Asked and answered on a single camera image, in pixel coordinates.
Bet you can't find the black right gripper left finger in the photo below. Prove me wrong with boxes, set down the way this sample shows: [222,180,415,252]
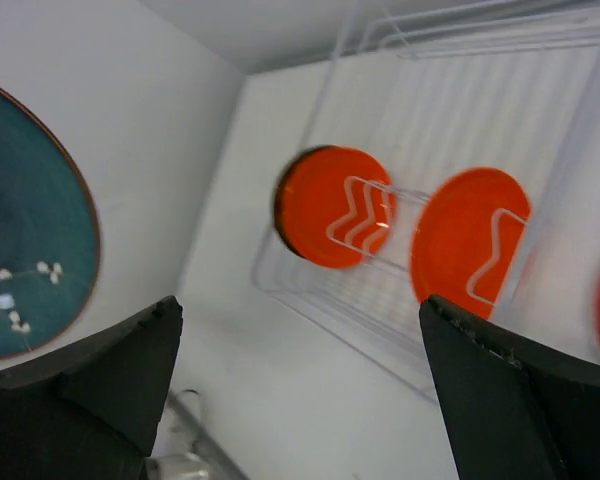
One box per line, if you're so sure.
[0,296,183,480]

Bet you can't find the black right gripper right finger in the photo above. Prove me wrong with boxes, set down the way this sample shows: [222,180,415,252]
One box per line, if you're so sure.
[419,295,600,479]

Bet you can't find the dark teal plate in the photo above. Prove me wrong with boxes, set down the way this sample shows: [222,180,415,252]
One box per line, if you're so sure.
[0,88,101,360]

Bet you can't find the orange plate right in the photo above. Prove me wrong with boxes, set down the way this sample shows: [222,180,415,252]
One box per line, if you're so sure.
[410,167,531,319]

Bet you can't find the orange plate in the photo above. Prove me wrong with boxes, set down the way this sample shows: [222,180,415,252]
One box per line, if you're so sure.
[410,167,531,319]
[272,145,391,269]

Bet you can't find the orange plate left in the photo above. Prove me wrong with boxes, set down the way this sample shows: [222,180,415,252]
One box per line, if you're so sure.
[272,145,391,269]

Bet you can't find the white wire dish rack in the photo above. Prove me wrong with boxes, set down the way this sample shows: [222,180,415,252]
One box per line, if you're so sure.
[252,1,600,400]

